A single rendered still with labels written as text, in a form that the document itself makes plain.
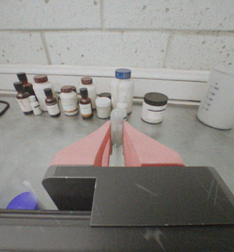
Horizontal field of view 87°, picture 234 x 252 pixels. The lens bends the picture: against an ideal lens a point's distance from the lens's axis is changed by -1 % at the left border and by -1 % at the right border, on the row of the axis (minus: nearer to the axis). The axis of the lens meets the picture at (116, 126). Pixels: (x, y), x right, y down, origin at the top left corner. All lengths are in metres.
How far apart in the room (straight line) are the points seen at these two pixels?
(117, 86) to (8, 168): 0.32
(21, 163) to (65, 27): 0.44
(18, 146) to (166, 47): 0.52
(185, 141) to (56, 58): 0.53
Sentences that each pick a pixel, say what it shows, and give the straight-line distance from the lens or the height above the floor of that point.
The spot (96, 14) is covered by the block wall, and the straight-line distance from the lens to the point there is 0.53.
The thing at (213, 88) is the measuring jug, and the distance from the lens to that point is 0.42.
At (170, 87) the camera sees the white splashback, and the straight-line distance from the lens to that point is 0.51.
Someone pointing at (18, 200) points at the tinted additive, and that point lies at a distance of 0.25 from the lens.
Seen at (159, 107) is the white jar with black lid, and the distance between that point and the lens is 0.37.
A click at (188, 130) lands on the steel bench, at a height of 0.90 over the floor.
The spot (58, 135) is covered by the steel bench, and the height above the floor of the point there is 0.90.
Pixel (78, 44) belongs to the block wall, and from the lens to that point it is 0.55.
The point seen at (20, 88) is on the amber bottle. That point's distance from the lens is 0.49.
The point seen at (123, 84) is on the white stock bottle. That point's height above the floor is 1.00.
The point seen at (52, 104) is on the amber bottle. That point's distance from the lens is 0.43.
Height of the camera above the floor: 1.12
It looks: 37 degrees down
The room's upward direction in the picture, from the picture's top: 1 degrees clockwise
